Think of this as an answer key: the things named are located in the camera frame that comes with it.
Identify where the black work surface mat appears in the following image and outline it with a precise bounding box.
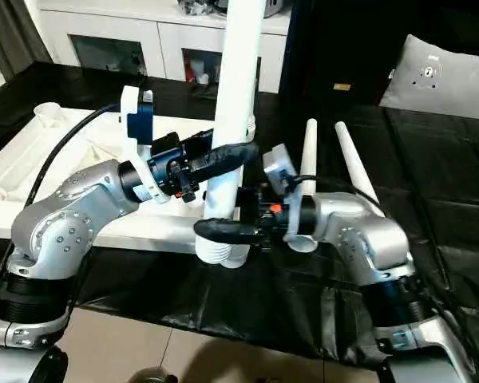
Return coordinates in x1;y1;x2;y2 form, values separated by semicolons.
0;63;479;374

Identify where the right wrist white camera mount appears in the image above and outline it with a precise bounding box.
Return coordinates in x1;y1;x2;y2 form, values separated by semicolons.
262;144;319;245

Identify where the grey curtain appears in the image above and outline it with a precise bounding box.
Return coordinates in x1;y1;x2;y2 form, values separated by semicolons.
0;0;53;96

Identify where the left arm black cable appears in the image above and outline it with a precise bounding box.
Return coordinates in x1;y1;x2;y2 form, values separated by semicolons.
0;103;124;282

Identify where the black tangled item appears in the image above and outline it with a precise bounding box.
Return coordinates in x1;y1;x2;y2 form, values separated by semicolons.
176;0;209;16

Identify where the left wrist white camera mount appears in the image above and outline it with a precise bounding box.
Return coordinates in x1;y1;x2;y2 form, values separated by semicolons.
118;85;172;205

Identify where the white sideboard with glass doors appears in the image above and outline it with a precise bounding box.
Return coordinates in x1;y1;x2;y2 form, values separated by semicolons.
38;0;291;96

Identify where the grey pillow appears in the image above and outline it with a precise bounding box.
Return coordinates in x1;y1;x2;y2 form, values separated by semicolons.
378;34;479;121

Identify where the white plastic table top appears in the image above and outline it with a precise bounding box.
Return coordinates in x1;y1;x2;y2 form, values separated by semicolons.
0;102;257;272

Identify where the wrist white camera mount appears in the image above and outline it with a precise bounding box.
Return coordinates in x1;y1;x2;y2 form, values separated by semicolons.
118;85;172;205
262;144;319;245

